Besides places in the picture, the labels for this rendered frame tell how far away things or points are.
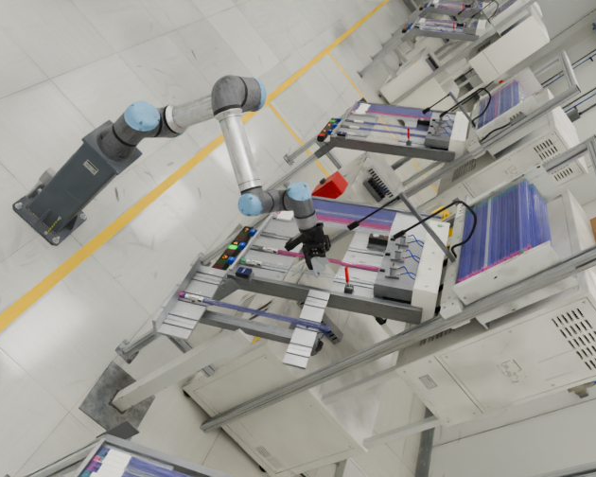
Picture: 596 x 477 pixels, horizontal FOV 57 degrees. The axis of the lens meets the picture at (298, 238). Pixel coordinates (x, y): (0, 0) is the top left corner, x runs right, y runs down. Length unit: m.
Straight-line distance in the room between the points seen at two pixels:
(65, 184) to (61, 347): 0.66
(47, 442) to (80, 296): 0.62
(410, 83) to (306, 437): 4.71
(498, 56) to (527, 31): 0.35
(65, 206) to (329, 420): 1.41
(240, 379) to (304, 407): 0.29
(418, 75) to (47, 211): 4.72
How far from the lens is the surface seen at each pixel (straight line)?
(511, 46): 6.34
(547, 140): 3.16
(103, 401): 2.45
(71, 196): 2.45
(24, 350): 2.38
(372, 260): 2.15
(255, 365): 2.30
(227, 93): 1.88
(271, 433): 2.58
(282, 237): 2.28
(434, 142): 3.21
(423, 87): 6.47
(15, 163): 2.78
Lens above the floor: 2.08
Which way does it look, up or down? 33 degrees down
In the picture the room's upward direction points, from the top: 57 degrees clockwise
